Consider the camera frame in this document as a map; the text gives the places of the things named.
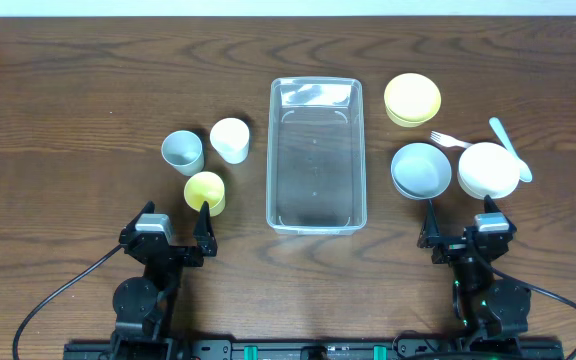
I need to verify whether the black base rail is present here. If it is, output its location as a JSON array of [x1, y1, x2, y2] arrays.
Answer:
[[63, 334, 564, 360]]

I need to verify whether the pale blue plastic spoon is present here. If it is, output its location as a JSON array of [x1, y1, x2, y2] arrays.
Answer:
[[489, 117, 533, 183]]

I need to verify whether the white cup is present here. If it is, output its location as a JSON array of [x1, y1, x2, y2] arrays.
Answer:
[[210, 118, 250, 164]]

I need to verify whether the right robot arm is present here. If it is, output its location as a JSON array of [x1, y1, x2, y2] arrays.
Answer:
[[417, 196, 531, 351]]

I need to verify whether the grey cup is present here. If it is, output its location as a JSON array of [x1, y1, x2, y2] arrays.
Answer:
[[161, 130, 204, 176]]

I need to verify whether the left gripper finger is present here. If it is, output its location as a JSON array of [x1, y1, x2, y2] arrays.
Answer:
[[126, 201, 155, 231], [193, 201, 215, 246]]

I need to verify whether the white bowl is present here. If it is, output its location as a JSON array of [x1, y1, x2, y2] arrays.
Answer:
[[457, 142, 520, 199]]

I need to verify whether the white plastic fork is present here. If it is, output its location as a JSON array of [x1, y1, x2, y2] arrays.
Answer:
[[430, 131, 471, 149]]

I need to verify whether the yellow cup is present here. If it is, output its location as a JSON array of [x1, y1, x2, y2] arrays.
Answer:
[[184, 171, 226, 217]]

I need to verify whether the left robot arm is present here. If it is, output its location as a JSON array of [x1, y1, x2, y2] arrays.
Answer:
[[110, 202, 218, 359]]

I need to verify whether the grey bowl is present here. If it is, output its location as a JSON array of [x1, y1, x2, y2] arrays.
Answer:
[[390, 143, 452, 200]]

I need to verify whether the clear plastic container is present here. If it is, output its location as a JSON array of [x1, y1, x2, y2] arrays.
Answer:
[[266, 76, 367, 236]]

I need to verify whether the yellow bowl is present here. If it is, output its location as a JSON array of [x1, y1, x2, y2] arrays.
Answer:
[[384, 73, 441, 127]]

